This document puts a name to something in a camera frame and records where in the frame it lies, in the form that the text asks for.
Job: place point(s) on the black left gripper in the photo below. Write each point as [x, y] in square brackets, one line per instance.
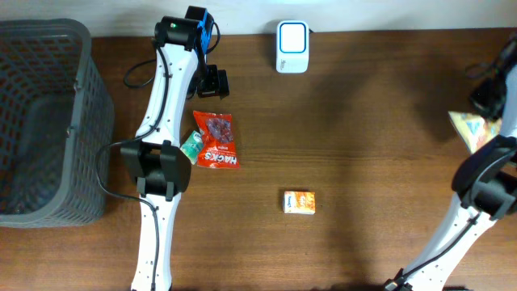
[212, 89]

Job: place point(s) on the teal tissue pack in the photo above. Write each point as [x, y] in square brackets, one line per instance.
[192, 147]

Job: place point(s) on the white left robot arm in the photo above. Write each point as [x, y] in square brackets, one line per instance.
[154, 159]

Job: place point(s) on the red Hacks candy bag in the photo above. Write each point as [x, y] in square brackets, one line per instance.
[219, 151]

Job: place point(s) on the white barcode scanner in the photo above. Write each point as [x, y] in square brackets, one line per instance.
[292, 47]

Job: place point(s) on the grey plastic basket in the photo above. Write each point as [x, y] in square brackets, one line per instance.
[56, 116]

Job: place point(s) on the yellow snack bag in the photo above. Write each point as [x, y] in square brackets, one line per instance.
[474, 130]

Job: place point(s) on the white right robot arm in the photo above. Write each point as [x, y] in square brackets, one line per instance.
[482, 192]

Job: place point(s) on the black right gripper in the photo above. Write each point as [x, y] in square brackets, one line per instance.
[477, 100]

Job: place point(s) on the orange small carton box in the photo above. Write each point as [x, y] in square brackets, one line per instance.
[299, 202]

